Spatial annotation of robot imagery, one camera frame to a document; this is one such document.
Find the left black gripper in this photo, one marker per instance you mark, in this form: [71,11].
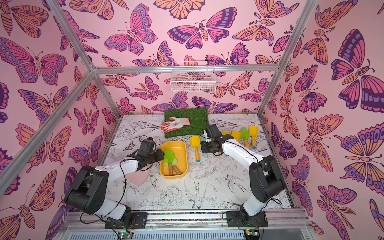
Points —
[160,154]

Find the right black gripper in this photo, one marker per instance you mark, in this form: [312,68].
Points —
[205,146]

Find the yellow shovel blue-tipped handle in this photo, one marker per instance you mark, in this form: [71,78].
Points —
[195,143]

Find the yellow plastic storage box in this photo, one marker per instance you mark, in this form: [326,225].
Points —
[180,151]

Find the pale green trowel wooden handle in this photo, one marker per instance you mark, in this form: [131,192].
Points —
[176,170]

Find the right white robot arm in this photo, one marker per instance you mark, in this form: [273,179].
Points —
[265,175]

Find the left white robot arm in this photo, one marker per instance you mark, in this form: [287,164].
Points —
[88,192]

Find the green artificial grass mat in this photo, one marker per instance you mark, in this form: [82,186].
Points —
[198,118]

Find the white orange gardening glove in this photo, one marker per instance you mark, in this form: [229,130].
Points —
[175,124]

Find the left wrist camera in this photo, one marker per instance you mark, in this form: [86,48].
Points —
[148,146]

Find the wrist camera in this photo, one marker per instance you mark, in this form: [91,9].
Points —
[212,132]
[148,146]

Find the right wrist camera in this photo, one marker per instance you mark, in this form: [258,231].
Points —
[212,132]

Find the white wire basket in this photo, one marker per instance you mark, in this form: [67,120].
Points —
[193,77]

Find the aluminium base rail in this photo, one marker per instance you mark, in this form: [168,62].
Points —
[274,224]

